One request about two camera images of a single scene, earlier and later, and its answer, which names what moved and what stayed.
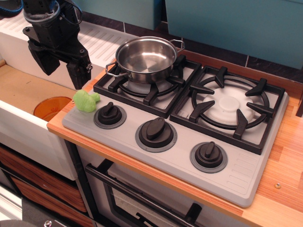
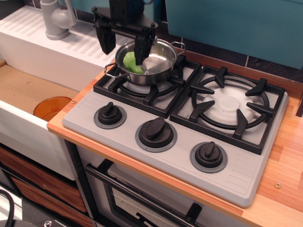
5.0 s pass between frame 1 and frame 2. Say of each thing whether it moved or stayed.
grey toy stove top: stayed
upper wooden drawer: stayed
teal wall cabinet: stayed
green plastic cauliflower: moved
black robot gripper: moved
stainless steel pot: stayed
